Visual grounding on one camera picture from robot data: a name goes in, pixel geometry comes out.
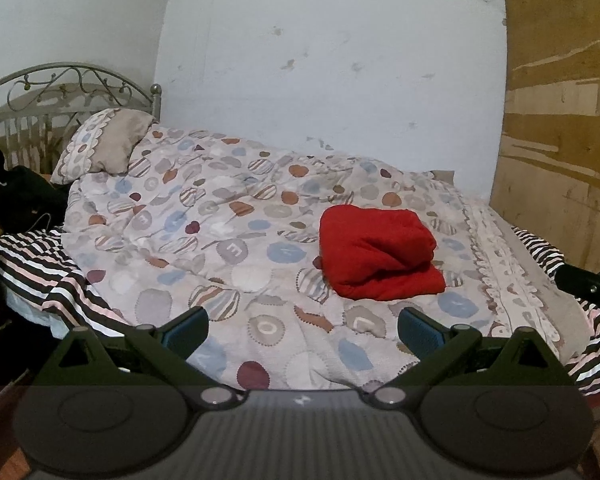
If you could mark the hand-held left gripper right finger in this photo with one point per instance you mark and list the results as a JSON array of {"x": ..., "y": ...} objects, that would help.
[{"x": 419, "y": 332}]

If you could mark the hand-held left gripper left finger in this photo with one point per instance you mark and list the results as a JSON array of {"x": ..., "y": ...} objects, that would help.
[{"x": 187, "y": 327}]

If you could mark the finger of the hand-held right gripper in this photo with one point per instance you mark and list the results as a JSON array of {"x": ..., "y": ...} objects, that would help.
[{"x": 587, "y": 285}]

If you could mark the red sweater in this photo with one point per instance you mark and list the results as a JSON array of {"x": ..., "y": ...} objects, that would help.
[{"x": 375, "y": 250}]

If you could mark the patterned quilt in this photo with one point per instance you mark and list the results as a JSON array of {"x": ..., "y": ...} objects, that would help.
[{"x": 205, "y": 220}]

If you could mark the striped bed sheet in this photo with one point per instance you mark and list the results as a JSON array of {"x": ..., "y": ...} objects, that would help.
[{"x": 45, "y": 280}]

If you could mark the wooden board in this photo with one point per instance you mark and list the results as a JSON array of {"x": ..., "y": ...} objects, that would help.
[{"x": 560, "y": 135}]

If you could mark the patterned pillow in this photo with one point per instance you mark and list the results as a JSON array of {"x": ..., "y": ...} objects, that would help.
[{"x": 105, "y": 145}]

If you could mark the black bag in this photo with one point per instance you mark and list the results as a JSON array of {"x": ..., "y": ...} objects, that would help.
[{"x": 25, "y": 195}]

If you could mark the metal bed headboard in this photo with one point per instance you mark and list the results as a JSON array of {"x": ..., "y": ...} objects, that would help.
[{"x": 55, "y": 95}]

